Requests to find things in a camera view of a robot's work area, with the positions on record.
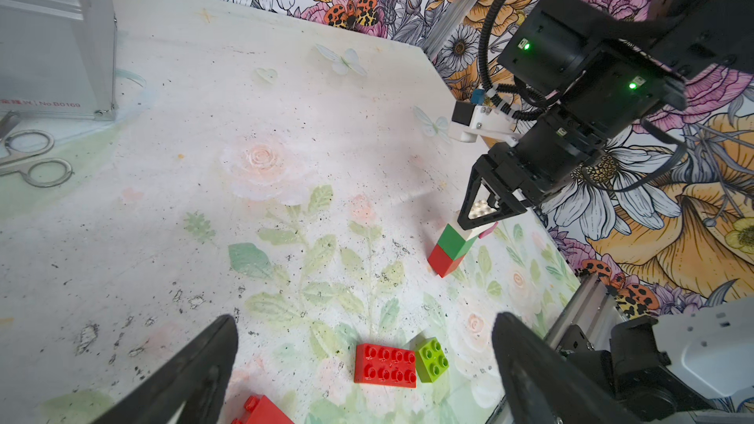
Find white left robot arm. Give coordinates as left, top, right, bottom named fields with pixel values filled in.
left=101, top=298, right=753, bottom=423

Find dark green lego brick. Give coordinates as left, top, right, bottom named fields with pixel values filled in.
left=437, top=224, right=478, bottom=260

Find lime green lego brick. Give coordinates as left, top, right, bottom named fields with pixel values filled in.
left=415, top=338, right=450, bottom=383

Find white lego brick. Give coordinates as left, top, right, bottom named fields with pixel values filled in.
left=467, top=199, right=497, bottom=220

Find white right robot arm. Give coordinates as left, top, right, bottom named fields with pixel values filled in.
left=458, top=0, right=753, bottom=230

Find steel surgical scissors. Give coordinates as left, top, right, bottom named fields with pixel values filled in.
left=1, top=130, right=74, bottom=188

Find long red lego brick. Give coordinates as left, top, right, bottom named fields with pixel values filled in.
left=353, top=344, right=418, bottom=389

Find aluminium front rail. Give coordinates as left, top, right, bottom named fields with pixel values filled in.
left=545, top=274, right=624, bottom=353

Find silver metal case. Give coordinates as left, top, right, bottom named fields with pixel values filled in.
left=1, top=0, right=117, bottom=121

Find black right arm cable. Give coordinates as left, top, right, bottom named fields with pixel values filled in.
left=476, top=0, right=558, bottom=122

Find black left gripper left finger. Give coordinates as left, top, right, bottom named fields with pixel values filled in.
left=95, top=314, right=239, bottom=424

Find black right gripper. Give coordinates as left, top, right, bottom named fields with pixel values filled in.
left=458, top=46, right=686, bottom=231

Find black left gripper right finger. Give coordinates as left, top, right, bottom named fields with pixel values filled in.
left=491, top=312, right=638, bottom=423

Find magenta lego brick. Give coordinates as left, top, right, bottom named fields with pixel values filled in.
left=478, top=222, right=498, bottom=239

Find red square lego brick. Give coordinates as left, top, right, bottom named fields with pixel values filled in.
left=232, top=395, right=294, bottom=424

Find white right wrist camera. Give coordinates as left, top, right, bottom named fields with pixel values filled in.
left=449, top=101, right=520, bottom=145

